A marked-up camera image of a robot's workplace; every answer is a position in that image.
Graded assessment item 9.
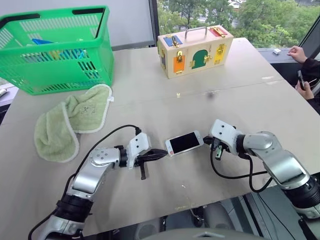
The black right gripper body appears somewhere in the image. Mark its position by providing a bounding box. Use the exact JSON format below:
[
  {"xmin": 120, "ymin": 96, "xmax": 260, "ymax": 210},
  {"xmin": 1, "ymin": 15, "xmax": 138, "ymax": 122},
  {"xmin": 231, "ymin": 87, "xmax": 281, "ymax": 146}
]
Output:
[{"xmin": 210, "ymin": 137, "xmax": 231, "ymax": 160}]

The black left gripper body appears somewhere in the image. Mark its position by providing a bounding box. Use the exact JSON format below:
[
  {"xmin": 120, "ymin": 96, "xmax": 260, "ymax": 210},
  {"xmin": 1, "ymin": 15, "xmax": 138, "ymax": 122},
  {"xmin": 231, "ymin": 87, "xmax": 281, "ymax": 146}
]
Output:
[{"xmin": 134, "ymin": 149, "xmax": 151, "ymax": 181}]

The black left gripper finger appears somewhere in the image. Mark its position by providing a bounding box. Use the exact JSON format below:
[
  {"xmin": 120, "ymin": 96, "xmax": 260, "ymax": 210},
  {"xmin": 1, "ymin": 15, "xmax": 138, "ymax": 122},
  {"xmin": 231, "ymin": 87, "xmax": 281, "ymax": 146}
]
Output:
[
  {"xmin": 149, "ymin": 148, "xmax": 169, "ymax": 156},
  {"xmin": 148, "ymin": 153, "xmax": 166, "ymax": 162}
]

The white smartphone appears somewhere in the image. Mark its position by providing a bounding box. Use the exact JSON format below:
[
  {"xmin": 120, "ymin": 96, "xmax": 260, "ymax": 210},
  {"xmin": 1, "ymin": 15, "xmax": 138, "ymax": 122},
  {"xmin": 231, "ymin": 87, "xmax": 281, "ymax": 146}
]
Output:
[
  {"xmin": 164, "ymin": 130, "xmax": 203, "ymax": 158},
  {"xmin": 164, "ymin": 130, "xmax": 202, "ymax": 158}
]

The person's left hand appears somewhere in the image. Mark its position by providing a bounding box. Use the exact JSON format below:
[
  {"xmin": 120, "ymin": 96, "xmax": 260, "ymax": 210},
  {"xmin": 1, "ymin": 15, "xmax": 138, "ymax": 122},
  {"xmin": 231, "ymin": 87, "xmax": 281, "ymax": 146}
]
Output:
[{"xmin": 294, "ymin": 83, "xmax": 315, "ymax": 100}]

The person's right hand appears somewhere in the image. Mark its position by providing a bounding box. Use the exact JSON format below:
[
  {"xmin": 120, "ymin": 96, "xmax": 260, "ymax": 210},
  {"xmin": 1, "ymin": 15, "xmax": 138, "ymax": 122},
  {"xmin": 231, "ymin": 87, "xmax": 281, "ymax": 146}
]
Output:
[{"xmin": 287, "ymin": 45, "xmax": 308, "ymax": 64}]

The small dark grey rounded shape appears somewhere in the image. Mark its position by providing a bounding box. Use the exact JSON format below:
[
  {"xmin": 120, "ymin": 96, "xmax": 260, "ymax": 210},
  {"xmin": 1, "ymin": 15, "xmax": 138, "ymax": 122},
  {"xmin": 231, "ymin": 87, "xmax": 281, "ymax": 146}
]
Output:
[{"xmin": 136, "ymin": 219, "xmax": 161, "ymax": 240}]

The large dark grey rounded shape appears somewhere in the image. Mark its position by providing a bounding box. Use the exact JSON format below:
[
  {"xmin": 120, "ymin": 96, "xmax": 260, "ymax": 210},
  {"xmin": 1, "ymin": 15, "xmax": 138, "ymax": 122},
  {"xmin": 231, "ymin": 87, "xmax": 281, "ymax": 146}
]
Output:
[{"xmin": 202, "ymin": 202, "xmax": 237, "ymax": 232}]

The light grey curved panel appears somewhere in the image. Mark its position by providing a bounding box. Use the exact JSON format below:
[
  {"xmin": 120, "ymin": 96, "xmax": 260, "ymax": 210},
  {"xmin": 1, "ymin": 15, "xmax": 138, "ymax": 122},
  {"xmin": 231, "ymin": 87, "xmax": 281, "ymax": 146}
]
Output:
[{"xmin": 138, "ymin": 226, "xmax": 258, "ymax": 240}]

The light green towel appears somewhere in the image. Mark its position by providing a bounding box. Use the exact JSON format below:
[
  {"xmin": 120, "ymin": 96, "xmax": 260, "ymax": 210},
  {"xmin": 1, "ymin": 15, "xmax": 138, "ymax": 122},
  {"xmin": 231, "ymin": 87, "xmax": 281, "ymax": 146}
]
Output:
[{"xmin": 34, "ymin": 84, "xmax": 115, "ymax": 163}]

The wooden lock box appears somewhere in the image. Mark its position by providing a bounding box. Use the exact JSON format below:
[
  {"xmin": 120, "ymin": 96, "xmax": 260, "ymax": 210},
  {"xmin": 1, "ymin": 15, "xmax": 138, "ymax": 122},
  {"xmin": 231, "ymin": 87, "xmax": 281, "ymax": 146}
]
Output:
[{"xmin": 156, "ymin": 24, "xmax": 235, "ymax": 80}]

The grey window ledge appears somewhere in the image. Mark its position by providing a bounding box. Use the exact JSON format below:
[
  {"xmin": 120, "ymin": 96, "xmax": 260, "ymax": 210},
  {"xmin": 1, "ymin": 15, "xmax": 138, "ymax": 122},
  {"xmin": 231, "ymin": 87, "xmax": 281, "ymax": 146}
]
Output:
[{"xmin": 257, "ymin": 47, "xmax": 305, "ymax": 65}]

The teal yellow packet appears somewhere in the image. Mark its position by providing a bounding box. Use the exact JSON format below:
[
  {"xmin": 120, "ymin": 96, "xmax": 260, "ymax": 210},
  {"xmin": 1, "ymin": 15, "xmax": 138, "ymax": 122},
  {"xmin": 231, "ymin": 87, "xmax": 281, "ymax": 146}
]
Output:
[{"xmin": 47, "ymin": 48, "xmax": 89, "ymax": 61}]

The green plastic basket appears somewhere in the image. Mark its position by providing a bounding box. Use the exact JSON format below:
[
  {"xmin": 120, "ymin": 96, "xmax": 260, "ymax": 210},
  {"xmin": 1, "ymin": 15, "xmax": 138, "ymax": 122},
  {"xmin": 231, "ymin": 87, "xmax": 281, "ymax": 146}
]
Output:
[{"xmin": 0, "ymin": 5, "xmax": 116, "ymax": 96}]

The blue flat plastic item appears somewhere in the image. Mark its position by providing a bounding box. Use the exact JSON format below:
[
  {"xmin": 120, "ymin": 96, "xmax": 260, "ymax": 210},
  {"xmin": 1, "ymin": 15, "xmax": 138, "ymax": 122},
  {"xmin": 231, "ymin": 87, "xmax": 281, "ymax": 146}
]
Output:
[{"xmin": 31, "ymin": 38, "xmax": 55, "ymax": 46}]

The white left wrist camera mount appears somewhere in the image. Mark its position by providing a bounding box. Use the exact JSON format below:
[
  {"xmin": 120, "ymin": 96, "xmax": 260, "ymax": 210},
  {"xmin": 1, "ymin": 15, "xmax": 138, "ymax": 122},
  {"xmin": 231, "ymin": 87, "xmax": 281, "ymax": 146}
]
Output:
[{"xmin": 125, "ymin": 132, "xmax": 153, "ymax": 170}]

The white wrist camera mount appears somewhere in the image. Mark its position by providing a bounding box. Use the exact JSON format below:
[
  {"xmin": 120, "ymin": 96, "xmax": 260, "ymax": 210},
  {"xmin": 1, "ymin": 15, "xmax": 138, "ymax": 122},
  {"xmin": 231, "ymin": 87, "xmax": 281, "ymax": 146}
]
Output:
[
  {"xmin": 209, "ymin": 119, "xmax": 244, "ymax": 154},
  {"xmin": 125, "ymin": 132, "xmax": 153, "ymax": 170}
]

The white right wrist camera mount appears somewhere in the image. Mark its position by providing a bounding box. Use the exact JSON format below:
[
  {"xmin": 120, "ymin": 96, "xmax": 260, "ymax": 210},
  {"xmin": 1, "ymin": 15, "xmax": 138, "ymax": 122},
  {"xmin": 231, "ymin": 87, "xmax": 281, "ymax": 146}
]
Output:
[{"xmin": 209, "ymin": 119, "xmax": 244, "ymax": 154}]

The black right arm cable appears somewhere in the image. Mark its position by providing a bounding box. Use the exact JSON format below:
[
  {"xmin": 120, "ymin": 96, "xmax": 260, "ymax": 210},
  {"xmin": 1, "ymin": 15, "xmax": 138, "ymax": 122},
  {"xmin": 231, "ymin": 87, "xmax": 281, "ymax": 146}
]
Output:
[{"xmin": 210, "ymin": 147, "xmax": 275, "ymax": 193}]

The black window post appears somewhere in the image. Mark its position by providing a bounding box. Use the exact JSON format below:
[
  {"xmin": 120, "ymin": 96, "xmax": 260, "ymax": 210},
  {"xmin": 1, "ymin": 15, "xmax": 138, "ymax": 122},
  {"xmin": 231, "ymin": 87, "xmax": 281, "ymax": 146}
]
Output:
[{"xmin": 148, "ymin": 0, "xmax": 159, "ymax": 48}]

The dark slanted window frame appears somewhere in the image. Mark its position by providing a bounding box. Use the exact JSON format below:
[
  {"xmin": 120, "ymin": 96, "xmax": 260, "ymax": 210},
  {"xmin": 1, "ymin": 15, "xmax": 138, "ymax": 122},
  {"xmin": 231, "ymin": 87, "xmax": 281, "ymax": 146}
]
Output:
[{"xmin": 298, "ymin": 17, "xmax": 320, "ymax": 51}]

